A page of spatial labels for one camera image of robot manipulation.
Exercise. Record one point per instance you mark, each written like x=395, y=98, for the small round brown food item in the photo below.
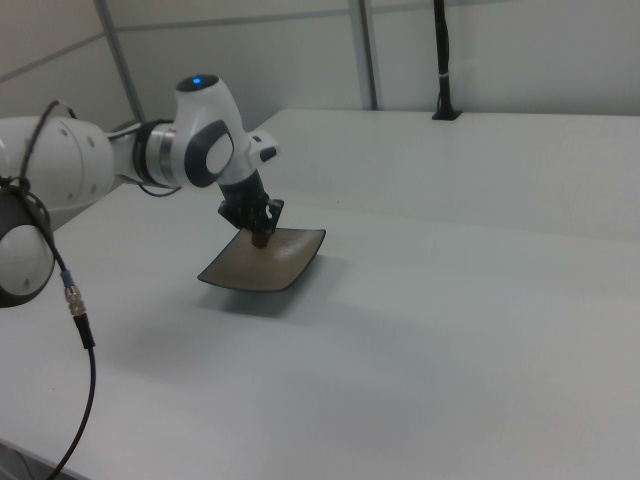
x=259, y=242

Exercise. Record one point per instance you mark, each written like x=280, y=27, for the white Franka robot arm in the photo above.
x=65, y=150

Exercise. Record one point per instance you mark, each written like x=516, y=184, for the black pole with base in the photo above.
x=443, y=55

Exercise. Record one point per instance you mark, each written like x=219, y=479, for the square brown ceramic plate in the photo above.
x=270, y=265

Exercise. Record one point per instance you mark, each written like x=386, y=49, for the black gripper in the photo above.
x=245, y=195

